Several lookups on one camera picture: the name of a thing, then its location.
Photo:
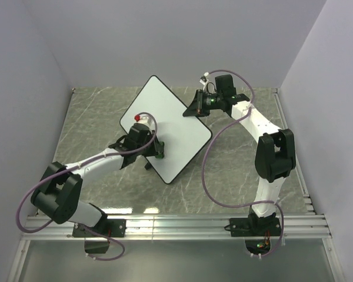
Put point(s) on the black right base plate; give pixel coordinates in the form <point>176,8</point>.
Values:
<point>253,227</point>

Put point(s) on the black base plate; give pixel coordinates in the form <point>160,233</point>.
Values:
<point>109,227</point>
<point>253,227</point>

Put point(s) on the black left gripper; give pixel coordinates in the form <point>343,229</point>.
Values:
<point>157,147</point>

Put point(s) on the white whiteboard black frame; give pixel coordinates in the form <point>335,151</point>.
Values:
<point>183,137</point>

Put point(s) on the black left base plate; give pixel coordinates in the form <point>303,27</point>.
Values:
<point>109,227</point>

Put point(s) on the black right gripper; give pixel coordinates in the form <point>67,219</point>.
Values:
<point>196,109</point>

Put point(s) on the aluminium front rail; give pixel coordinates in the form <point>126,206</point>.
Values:
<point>181,227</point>

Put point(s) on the green whiteboard eraser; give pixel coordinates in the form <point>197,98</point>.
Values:
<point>159,148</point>

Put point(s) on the black whiteboard stand foot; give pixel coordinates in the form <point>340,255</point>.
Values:
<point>148,166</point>

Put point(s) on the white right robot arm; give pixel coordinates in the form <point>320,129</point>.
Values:
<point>275,156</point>

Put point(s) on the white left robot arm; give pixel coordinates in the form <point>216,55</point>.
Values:
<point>58,193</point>

